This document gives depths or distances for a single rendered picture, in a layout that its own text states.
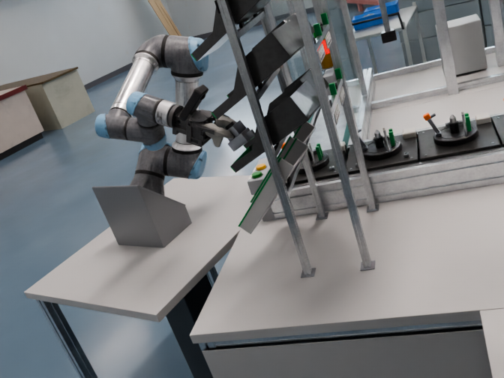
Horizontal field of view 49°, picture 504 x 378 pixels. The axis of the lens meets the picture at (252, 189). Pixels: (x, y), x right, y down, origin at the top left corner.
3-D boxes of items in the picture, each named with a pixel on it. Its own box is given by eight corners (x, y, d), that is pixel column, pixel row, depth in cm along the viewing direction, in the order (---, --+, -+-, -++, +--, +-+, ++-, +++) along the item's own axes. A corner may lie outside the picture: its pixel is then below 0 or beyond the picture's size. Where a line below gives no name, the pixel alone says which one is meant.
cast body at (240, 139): (233, 151, 155) (217, 133, 154) (240, 145, 159) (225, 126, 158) (252, 138, 150) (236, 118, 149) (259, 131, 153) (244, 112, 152)
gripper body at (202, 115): (216, 136, 163) (181, 125, 167) (217, 111, 158) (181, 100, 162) (202, 148, 158) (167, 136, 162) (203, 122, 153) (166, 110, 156)
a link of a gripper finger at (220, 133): (233, 151, 155) (209, 139, 159) (235, 133, 151) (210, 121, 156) (226, 155, 153) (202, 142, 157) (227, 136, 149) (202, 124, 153)
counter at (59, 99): (22, 122, 1147) (3, 84, 1115) (97, 110, 1000) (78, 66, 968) (-11, 138, 1091) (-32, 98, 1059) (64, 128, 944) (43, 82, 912)
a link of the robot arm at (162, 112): (169, 95, 163) (153, 106, 157) (182, 100, 162) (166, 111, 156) (169, 118, 168) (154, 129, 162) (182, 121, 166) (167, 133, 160)
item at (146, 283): (27, 298, 204) (23, 292, 203) (175, 183, 268) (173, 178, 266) (159, 322, 162) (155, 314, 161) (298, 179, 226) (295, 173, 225)
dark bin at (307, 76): (248, 151, 165) (232, 133, 164) (264, 134, 175) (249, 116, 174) (316, 100, 148) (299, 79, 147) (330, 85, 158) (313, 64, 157)
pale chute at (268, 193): (250, 235, 160) (238, 226, 160) (267, 211, 171) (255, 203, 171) (294, 166, 143) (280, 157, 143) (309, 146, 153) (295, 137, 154)
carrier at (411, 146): (346, 178, 184) (337, 144, 180) (351, 149, 205) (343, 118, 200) (419, 164, 176) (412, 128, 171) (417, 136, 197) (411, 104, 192)
